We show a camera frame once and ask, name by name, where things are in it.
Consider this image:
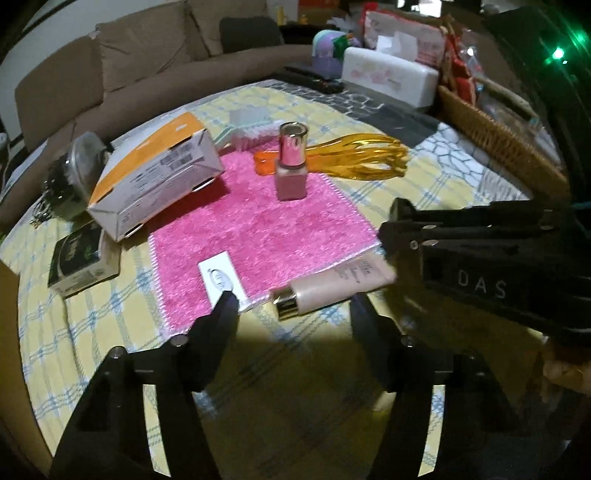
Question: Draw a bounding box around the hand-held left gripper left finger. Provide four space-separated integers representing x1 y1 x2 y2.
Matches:
48 291 241 480

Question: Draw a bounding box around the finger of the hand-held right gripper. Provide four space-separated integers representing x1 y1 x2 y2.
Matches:
389 198 573 234
378 222 571 296

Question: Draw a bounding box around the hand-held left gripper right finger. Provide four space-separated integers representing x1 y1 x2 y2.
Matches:
349 293 532 480

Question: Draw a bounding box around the pink cream tube gold cap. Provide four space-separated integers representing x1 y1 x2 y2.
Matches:
269 256 399 321

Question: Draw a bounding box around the brown cardboard box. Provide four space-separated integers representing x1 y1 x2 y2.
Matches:
0 261 51 472

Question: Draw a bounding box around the small white sachet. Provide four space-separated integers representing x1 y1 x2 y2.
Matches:
198 251 250 309

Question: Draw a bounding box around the wicker basket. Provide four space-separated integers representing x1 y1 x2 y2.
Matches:
436 69 571 201

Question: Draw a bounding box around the pink fluffy towel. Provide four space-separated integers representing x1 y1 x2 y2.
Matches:
148 147 386 337

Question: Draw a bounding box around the orange head massager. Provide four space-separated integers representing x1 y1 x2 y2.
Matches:
253 133 411 182

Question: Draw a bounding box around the dark grey mat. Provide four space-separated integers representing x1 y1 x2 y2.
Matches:
362 104 441 148

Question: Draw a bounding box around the pink bottle with metallic cap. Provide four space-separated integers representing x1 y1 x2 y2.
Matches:
274 121 310 201

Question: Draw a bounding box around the dark green box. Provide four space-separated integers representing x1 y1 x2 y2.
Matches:
47 226 122 298

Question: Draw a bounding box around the white tissue box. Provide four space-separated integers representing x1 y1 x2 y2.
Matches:
341 46 439 109

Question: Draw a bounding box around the orange and white box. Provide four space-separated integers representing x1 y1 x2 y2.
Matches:
87 112 226 243

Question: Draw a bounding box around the pink printed package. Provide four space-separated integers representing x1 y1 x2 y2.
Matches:
362 10 448 65

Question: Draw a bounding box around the black remote control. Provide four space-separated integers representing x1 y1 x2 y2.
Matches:
283 64 346 95

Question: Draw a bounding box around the black jar with silver lid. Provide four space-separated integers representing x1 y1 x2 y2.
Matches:
44 131 114 220

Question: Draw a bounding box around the purple toy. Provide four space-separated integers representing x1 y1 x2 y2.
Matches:
311 28 365 80

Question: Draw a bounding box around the brown sofa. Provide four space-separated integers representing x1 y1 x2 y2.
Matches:
0 0 324 232

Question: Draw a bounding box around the black cushion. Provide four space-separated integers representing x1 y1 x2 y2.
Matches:
219 16 284 55

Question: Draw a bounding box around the white brush with green handle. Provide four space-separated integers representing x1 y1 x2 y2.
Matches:
213 105 284 151

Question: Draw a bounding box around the black bead string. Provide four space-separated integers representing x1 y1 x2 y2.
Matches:
30 182 58 227

